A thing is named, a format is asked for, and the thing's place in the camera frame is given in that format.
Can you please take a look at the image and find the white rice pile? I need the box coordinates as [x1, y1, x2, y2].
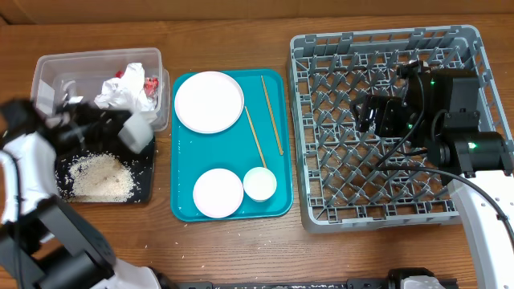
[56, 153, 141, 203]

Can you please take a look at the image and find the grey bowl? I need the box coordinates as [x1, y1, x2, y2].
[117, 113, 153, 154]

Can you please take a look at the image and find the white napkin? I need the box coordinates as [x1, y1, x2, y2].
[94, 63, 158, 123]

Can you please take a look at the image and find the large white plate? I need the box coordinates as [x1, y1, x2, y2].
[173, 71, 244, 134]

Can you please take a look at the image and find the wooden chopstick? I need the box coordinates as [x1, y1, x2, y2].
[260, 75, 284, 156]
[244, 106, 267, 168]

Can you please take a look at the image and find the small white cup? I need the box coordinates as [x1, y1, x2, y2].
[243, 167, 277, 202]

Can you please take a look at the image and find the small pink plate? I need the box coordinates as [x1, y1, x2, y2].
[193, 169, 244, 218]

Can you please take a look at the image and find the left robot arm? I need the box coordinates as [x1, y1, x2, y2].
[1, 99, 177, 289]

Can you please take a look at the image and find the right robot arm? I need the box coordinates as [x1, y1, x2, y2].
[350, 61, 513, 288]

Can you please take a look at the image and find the clear plastic waste bin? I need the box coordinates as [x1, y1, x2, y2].
[31, 47, 170, 132]

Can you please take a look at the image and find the black food waste tray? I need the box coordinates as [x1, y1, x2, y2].
[55, 140, 155, 204]

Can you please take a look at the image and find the grey dishwasher rack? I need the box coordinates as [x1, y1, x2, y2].
[288, 25, 513, 234]

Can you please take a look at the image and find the teal serving tray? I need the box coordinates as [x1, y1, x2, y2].
[170, 68, 294, 222]

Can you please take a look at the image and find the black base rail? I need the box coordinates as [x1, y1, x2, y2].
[177, 267, 459, 289]

